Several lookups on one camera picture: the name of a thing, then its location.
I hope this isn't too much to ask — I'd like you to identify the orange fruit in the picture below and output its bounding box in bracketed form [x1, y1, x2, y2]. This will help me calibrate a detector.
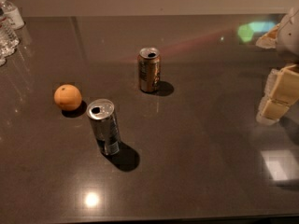
[54, 84, 82, 111]

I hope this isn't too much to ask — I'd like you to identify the white label plastic bottle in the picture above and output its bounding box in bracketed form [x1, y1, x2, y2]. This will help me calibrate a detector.
[0, 0, 24, 30]

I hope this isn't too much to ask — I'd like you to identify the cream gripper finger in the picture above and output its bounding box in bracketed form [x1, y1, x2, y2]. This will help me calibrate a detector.
[256, 24, 279, 49]

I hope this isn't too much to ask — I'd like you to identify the silver soda can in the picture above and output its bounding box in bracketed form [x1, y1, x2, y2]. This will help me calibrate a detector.
[86, 99, 121, 156]

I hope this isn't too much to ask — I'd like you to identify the clear plastic water bottle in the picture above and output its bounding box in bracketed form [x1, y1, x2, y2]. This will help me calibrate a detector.
[0, 8, 20, 57]

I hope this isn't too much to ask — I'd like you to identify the orange soda can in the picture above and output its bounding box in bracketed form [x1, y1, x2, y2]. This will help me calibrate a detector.
[137, 47, 161, 93]

